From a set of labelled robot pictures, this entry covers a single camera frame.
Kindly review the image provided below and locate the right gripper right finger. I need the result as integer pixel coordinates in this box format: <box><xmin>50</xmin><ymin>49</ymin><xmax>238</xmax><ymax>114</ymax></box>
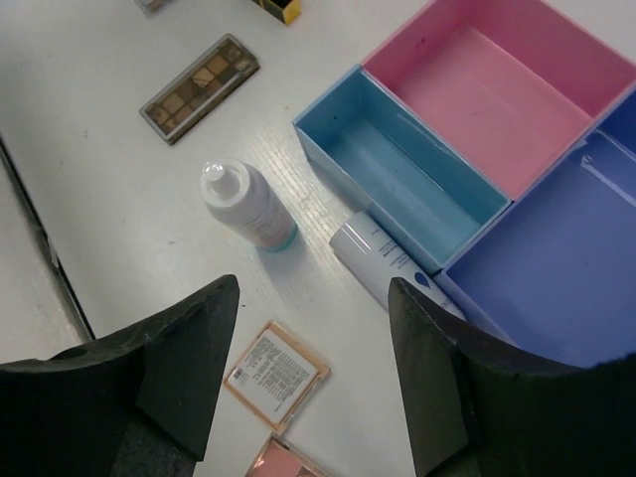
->
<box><xmin>389</xmin><ymin>278</ymin><xmax>635</xmax><ymax>476</ymax></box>

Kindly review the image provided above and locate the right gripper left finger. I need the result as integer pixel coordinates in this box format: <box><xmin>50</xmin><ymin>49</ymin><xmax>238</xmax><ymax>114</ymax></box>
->
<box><xmin>1</xmin><ymin>274</ymin><xmax>239</xmax><ymax>476</ymax></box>

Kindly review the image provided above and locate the silver white pan palette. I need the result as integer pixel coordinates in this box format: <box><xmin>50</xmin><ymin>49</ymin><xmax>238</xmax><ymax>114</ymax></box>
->
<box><xmin>135</xmin><ymin>0</ymin><xmax>171</xmax><ymax>16</ymax></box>

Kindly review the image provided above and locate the pink compact label up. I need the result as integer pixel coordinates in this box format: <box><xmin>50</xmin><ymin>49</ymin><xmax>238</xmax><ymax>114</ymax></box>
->
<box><xmin>223</xmin><ymin>321</ymin><xmax>331</xmax><ymax>436</ymax></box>

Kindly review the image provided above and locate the pink blush palette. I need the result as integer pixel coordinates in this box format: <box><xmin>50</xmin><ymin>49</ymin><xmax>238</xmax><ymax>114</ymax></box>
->
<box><xmin>244</xmin><ymin>434</ymin><xmax>328</xmax><ymax>477</ymax></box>

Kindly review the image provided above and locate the lying white spray bottle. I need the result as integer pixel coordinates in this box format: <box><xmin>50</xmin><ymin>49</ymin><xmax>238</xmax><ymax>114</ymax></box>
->
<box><xmin>329</xmin><ymin>212</ymin><xmax>466</xmax><ymax>320</ymax></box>

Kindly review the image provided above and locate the upright white pastel bottle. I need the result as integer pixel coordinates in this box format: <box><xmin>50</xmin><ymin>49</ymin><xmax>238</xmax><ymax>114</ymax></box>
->
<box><xmin>199</xmin><ymin>158</ymin><xmax>297</xmax><ymax>251</ymax></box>

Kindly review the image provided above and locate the pink blue purple organizer tray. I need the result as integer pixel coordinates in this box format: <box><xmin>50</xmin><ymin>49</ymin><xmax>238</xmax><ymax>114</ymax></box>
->
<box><xmin>294</xmin><ymin>1</ymin><xmax>635</xmax><ymax>368</ymax></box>

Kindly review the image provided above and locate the long brown eyeshadow palette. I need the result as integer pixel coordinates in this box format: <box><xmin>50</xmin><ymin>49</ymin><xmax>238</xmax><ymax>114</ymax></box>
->
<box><xmin>139</xmin><ymin>34</ymin><xmax>260</xmax><ymax>145</ymax></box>

